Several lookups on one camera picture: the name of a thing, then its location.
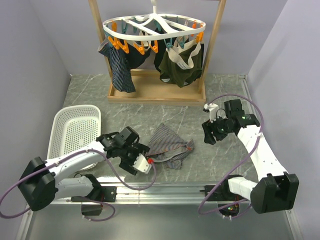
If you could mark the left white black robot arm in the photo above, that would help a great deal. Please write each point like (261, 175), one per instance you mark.
(44, 181)

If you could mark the olive green hanging underwear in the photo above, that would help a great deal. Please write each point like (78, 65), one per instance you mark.
(181, 66)

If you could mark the teal clothes peg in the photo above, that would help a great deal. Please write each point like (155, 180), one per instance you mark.
(168, 42)
(181, 40)

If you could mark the navy striped hanging underwear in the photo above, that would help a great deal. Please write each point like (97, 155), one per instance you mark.
(120, 68)

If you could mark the aluminium mounting rail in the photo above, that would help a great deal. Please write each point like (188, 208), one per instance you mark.
(165, 211)

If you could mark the wooden hanger stand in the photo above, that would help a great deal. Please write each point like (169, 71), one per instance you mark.
(149, 89)

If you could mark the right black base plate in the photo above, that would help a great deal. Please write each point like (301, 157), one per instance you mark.
(221, 194)

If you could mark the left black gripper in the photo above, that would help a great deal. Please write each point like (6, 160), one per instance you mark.
(128, 165)

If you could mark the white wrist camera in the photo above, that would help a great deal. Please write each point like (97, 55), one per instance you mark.
(212, 109)
(142, 165)

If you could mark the white round clip hanger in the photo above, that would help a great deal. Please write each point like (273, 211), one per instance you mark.
(152, 26)

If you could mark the white perforated plastic basket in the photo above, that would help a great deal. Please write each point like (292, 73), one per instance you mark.
(73, 128)

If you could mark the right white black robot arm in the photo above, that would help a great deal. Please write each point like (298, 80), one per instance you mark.
(276, 189)

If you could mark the grey striped boxer underwear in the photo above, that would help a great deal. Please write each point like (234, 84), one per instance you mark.
(166, 146)

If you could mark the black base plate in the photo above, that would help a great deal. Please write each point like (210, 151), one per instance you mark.
(221, 194)
(105, 194)

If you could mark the black box under rail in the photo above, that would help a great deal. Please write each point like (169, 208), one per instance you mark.
(91, 210)

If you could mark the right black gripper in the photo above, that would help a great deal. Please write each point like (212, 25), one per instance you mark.
(208, 127)

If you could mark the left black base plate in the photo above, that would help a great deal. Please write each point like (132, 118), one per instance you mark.
(105, 194)

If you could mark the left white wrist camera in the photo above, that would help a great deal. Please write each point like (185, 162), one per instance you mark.
(142, 165)

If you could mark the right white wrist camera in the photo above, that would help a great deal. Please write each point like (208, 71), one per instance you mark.
(212, 109)

